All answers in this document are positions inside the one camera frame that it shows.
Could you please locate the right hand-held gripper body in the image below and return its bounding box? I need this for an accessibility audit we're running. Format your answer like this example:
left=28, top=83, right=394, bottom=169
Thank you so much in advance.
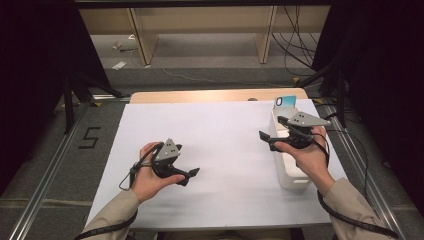
left=283, top=112, right=332, bottom=150

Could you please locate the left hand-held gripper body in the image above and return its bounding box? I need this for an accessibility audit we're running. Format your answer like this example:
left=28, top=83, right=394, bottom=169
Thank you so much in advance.
left=151, top=138, right=183, bottom=179

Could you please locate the white plastic storage bin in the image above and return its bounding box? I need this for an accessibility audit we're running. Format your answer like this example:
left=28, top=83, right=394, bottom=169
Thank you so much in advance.
left=269, top=106, right=313, bottom=190

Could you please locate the person's left hand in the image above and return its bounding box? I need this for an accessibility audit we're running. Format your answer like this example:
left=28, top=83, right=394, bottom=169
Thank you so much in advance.
left=130, top=141, right=186, bottom=204

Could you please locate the person's right hand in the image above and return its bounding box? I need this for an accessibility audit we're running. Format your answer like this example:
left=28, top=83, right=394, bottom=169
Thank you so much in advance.
left=273, top=128, right=336, bottom=198

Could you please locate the white board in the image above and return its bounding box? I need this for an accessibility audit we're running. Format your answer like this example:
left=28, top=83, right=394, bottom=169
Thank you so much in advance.
left=84, top=98, right=348, bottom=230

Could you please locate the black metal stand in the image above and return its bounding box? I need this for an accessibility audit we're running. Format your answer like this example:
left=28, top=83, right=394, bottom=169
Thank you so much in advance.
left=54, top=71, right=126, bottom=134
left=294, top=63, right=348, bottom=129

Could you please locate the wooden table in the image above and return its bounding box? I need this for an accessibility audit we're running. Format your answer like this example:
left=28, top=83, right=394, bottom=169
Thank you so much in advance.
left=129, top=87, right=309, bottom=104

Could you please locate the black curtain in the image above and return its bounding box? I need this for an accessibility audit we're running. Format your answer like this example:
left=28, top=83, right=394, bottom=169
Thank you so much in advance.
left=311, top=0, right=424, bottom=214
left=0, top=0, right=111, bottom=194

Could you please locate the light wooden shelf unit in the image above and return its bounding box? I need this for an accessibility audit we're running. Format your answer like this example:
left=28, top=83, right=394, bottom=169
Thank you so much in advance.
left=79, top=5, right=331, bottom=66

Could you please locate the left hand-held gripper black cable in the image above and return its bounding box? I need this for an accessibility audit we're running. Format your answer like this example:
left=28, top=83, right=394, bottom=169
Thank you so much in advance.
left=73, top=142, right=164, bottom=240

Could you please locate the hand-held gripper black cable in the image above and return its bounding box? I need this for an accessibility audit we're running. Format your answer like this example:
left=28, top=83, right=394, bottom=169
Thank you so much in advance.
left=73, top=142, right=164, bottom=240
left=309, top=131, right=399, bottom=239

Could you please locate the thin black floor cable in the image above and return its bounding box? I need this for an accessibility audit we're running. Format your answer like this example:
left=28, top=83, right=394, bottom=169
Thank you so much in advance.
left=313, top=99, right=371, bottom=218

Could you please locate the bundle of black floor cables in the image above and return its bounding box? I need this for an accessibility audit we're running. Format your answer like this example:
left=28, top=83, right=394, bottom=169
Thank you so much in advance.
left=271, top=5, right=321, bottom=78

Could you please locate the aluminium floor rail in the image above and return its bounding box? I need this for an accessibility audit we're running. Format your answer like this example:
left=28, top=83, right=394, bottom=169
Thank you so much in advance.
left=319, top=98, right=408, bottom=240
left=8, top=94, right=131, bottom=240

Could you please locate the right hand-held gripper black cable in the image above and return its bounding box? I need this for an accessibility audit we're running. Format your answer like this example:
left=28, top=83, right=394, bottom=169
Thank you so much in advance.
left=309, top=131, right=399, bottom=239

